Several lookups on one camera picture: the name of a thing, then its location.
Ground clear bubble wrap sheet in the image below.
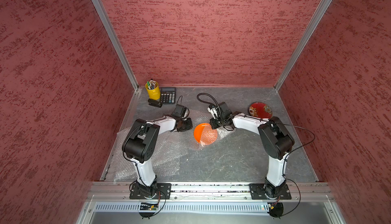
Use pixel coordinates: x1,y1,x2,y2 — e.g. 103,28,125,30
105,152,182,181

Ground red floral dinner plate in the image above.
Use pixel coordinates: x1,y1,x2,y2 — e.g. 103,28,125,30
248,102,272,119

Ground aluminium front rail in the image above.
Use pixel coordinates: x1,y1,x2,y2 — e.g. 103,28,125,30
87,182,335,202

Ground bubble pink plate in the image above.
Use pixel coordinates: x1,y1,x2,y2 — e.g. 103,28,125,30
112,127,198,172

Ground orange dinner plate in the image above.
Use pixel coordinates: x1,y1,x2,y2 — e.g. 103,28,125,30
193,123,219,146

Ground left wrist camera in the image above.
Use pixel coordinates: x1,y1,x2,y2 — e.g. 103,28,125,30
171,104,189,119

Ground black stapler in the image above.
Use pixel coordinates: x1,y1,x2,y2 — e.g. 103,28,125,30
148,99,163,108

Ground black calculator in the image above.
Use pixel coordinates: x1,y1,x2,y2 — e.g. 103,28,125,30
160,87,176,104

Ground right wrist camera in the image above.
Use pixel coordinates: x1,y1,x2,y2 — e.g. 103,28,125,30
207,104,221,119

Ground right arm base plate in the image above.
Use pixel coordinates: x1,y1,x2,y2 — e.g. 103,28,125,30
249,183,292,201

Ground pens in cup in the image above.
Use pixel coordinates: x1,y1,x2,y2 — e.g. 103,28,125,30
146,79,158,90

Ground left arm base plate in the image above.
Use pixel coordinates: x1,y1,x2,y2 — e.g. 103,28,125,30
129,182,172,200

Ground perforated cable duct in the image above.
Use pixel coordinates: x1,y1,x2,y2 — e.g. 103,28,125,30
94,202,269,215

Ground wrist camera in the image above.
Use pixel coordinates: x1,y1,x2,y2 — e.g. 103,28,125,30
171,104,189,119
207,104,221,119

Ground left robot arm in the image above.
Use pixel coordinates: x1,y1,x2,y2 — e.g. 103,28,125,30
122,116,193,199

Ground yellow pen cup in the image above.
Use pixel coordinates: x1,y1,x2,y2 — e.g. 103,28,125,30
145,84,161,100

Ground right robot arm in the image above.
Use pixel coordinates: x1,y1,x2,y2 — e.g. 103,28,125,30
209,113,294,200

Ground bubble orange plate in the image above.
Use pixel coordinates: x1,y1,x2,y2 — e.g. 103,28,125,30
179,110,234,150

